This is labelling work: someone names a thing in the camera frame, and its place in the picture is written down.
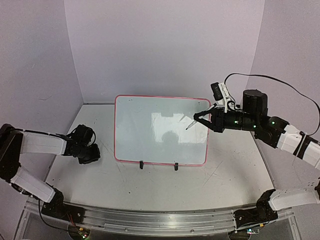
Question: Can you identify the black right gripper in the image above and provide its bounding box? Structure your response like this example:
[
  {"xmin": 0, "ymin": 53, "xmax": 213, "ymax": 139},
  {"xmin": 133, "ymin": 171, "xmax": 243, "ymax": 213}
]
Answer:
[{"xmin": 193, "ymin": 105, "xmax": 259, "ymax": 134}]

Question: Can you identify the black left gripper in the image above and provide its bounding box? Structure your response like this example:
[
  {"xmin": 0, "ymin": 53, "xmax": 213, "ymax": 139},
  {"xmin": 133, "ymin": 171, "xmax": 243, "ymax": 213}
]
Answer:
[{"xmin": 73, "ymin": 142, "xmax": 101, "ymax": 164}]

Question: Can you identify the whiteboard marker pen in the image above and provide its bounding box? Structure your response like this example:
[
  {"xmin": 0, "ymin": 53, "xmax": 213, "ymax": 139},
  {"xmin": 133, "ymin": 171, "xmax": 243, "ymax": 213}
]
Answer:
[{"xmin": 185, "ymin": 103, "xmax": 217, "ymax": 131}]

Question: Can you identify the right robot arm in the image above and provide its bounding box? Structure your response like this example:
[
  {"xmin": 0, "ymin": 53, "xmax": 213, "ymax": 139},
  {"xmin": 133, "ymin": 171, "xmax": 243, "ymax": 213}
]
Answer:
[{"xmin": 193, "ymin": 89, "xmax": 320, "ymax": 211}]

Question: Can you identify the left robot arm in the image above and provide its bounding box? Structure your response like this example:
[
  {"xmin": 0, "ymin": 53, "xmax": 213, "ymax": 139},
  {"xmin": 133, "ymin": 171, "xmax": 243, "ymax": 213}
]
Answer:
[{"xmin": 0, "ymin": 123, "xmax": 101, "ymax": 219}]

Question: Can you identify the left black whiteboard stand clip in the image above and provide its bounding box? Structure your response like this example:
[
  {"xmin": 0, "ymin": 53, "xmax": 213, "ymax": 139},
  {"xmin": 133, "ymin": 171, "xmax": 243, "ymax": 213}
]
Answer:
[{"xmin": 139, "ymin": 161, "xmax": 144, "ymax": 170}]

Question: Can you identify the black whiteboard stand clip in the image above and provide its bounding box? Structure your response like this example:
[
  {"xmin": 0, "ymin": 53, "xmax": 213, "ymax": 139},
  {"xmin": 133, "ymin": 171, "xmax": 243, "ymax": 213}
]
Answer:
[
  {"xmin": 174, "ymin": 162, "xmax": 179, "ymax": 171},
  {"xmin": 139, "ymin": 161, "xmax": 144, "ymax": 170}
]

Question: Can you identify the right black whiteboard stand clip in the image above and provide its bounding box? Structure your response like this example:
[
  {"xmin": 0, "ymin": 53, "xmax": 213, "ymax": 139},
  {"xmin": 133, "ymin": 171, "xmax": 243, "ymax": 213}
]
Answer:
[{"xmin": 174, "ymin": 162, "xmax": 179, "ymax": 171}]

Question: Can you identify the pink framed whiteboard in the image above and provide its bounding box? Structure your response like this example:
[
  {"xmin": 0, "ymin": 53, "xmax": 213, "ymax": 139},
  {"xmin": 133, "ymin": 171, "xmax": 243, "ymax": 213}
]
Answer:
[{"xmin": 114, "ymin": 95, "xmax": 211, "ymax": 167}]

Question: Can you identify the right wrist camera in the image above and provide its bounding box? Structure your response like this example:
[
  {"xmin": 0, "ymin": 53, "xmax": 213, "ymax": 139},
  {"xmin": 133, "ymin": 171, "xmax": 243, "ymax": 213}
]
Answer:
[{"xmin": 210, "ymin": 82, "xmax": 237, "ymax": 113}]

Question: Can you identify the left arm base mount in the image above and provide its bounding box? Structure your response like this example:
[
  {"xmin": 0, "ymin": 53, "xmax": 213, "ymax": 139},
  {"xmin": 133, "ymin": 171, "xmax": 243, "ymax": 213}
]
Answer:
[{"xmin": 40, "ymin": 188, "xmax": 85, "ymax": 224}]

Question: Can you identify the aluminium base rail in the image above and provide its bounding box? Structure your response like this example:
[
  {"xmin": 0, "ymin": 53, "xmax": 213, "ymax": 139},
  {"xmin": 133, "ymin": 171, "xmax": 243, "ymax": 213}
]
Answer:
[{"xmin": 15, "ymin": 197, "xmax": 295, "ymax": 237}]

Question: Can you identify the black right camera cable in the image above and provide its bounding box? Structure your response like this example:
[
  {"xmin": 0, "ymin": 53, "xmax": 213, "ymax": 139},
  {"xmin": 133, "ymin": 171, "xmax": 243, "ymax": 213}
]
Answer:
[{"xmin": 223, "ymin": 72, "xmax": 320, "ymax": 137}]

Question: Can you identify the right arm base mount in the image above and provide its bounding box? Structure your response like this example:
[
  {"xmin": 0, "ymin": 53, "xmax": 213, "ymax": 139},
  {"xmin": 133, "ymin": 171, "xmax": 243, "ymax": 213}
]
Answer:
[{"xmin": 233, "ymin": 189, "xmax": 278, "ymax": 229}]

